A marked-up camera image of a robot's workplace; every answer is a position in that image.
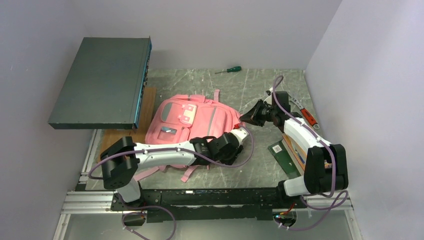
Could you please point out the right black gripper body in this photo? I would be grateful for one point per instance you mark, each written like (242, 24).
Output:
(269, 112)

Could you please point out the wooden board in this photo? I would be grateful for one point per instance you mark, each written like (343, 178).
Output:
(110, 136)

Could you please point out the orange comic book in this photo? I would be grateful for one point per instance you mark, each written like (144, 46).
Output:
(298, 153)

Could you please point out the dark green book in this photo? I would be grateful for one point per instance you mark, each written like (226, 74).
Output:
(284, 160)

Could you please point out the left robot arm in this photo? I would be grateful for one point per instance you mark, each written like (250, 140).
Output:
(120, 161)

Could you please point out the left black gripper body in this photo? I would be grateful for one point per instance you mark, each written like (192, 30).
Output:
(228, 158)

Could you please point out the pink student backpack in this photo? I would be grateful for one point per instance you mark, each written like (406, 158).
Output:
(183, 117)

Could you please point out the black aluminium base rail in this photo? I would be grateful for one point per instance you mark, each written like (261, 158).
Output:
(194, 204)

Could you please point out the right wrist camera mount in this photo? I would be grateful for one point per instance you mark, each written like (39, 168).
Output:
(269, 93)

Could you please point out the dark grey flat box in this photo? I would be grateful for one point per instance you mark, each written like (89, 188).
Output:
(105, 85)

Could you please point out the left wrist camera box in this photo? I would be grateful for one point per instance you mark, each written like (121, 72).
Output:
(240, 133)

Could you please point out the red adjustable wrench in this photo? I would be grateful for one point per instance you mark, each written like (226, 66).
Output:
(306, 114)

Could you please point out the green handled screwdriver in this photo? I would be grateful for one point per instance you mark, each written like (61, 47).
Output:
(231, 70)

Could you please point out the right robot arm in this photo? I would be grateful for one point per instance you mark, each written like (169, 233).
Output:
(325, 163)

